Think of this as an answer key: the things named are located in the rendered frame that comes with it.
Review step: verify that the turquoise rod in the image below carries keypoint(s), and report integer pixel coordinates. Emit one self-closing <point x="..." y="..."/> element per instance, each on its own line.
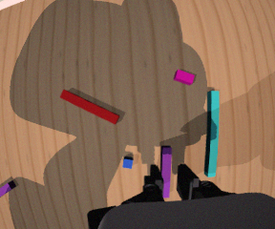
<point x="212" y="137"/>

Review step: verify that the purple rod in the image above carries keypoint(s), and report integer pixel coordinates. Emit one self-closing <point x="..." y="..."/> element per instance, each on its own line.
<point x="165" y="168"/>
<point x="3" y="190"/>

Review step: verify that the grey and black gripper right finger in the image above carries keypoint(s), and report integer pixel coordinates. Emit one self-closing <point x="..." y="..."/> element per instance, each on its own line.
<point x="189" y="185"/>

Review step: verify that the small magenta block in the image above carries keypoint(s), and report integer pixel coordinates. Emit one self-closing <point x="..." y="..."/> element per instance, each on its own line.
<point x="183" y="77"/>

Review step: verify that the small blue cube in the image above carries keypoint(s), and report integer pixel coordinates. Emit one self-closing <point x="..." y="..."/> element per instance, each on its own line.
<point x="127" y="162"/>

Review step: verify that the red rod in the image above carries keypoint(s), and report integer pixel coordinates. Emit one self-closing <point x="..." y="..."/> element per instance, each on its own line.
<point x="89" y="106"/>

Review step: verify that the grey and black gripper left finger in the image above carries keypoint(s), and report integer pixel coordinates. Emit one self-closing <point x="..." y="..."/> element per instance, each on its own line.
<point x="152" y="191"/>

